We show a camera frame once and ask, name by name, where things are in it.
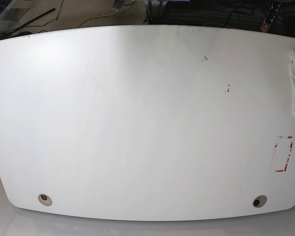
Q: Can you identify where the right table grommet hole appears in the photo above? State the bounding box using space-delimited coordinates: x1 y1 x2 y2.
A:
252 195 267 208

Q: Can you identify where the red tape rectangle marker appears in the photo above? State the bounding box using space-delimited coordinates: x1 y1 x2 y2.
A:
272 136 294 173

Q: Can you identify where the yellow cable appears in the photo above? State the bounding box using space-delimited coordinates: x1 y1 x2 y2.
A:
75 9 121 29

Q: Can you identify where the left table grommet hole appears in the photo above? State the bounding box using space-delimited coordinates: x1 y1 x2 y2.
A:
38 194 52 207

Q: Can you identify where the table grommet hole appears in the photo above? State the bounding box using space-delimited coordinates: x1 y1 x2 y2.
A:
252 195 267 208
38 194 52 207

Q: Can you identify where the white power strip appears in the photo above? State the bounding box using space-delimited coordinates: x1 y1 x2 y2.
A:
261 0 282 32

